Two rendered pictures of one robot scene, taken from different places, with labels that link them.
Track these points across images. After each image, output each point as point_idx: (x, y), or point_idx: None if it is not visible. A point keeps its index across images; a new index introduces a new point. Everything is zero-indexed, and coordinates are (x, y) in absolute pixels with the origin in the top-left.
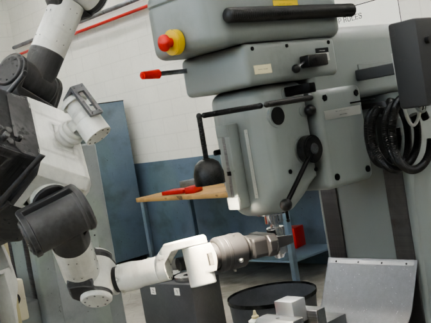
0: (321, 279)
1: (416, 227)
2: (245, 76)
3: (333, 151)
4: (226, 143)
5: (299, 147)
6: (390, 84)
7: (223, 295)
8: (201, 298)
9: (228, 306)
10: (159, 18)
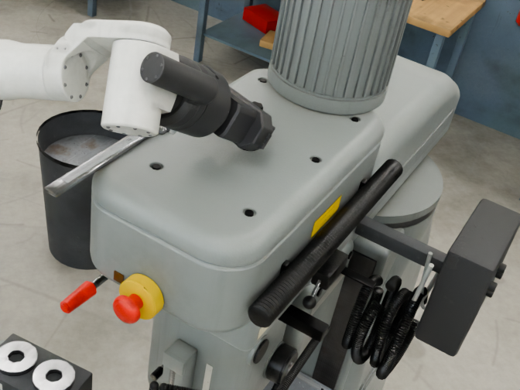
0: (118, 10)
1: (349, 365)
2: (244, 344)
3: (303, 345)
4: (176, 378)
5: (271, 371)
6: (381, 206)
7: (2, 7)
8: None
9: (8, 29)
10: (117, 237)
